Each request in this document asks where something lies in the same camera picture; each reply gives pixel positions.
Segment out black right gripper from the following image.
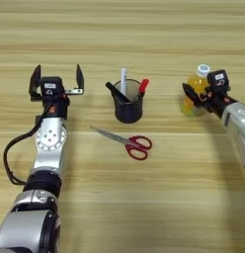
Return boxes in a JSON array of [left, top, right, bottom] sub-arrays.
[[182, 82, 239, 119]]

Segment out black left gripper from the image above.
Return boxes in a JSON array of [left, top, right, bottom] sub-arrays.
[[28, 63, 85, 120]]

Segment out orange juice bottle white cap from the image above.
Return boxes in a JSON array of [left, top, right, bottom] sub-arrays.
[[179, 63, 211, 118]]

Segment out red handled scissors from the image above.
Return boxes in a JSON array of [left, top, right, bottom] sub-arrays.
[[89, 126, 153, 162]]

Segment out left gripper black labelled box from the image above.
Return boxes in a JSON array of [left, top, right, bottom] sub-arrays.
[[39, 76, 65, 97]]

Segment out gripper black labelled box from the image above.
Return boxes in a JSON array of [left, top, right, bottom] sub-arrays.
[[39, 76, 65, 97], [206, 68, 231, 95]]

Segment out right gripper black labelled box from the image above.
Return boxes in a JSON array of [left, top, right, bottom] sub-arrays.
[[206, 68, 231, 95]]

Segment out red capped marker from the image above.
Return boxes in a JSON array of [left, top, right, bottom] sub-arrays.
[[136, 78, 150, 101]]

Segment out black marker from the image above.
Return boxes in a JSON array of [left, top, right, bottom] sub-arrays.
[[105, 81, 131, 104]]

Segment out white pen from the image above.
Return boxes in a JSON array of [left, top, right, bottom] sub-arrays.
[[120, 67, 128, 97]]

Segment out black mesh pen cup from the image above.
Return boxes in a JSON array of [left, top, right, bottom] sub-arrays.
[[112, 78, 144, 125]]

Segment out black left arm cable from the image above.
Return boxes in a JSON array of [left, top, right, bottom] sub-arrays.
[[3, 102, 55, 187]]

